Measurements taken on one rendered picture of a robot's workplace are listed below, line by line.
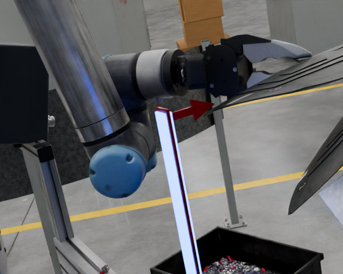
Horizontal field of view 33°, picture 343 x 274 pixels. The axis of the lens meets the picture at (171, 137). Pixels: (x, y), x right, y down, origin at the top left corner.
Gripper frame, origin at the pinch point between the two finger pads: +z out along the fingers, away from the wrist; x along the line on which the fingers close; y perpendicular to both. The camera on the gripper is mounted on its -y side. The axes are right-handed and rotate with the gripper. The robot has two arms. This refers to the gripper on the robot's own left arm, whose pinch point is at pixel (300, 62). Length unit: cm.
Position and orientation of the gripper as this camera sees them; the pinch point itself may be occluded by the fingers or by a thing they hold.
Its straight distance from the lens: 80.6
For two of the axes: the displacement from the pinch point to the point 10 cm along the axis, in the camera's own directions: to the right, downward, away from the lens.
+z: 9.0, -0.4, -4.4
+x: 1.3, 9.7, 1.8
